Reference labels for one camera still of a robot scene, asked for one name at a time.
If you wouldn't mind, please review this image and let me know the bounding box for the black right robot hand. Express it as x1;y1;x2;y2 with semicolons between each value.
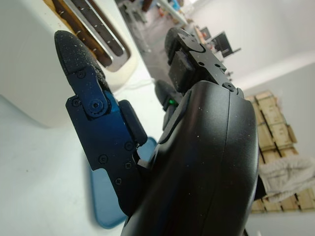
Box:
53;27;260;236

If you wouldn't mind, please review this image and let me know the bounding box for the person with black trousers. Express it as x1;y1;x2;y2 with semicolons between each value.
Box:
255;157;315;201

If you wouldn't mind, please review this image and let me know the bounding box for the cream two-slot toaster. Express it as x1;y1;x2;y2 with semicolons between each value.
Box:
0;0;138;128

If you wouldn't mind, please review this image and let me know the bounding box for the wooden crate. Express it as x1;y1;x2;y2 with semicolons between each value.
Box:
245;90;315;213

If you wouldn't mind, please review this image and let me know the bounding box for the blue plastic tray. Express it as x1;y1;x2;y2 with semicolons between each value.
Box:
90;136;158;224

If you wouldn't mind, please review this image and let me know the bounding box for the black monitor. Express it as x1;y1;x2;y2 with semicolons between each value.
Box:
211;30;242;59

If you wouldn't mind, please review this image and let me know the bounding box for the white office desk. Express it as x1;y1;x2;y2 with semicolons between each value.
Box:
155;0;190;27

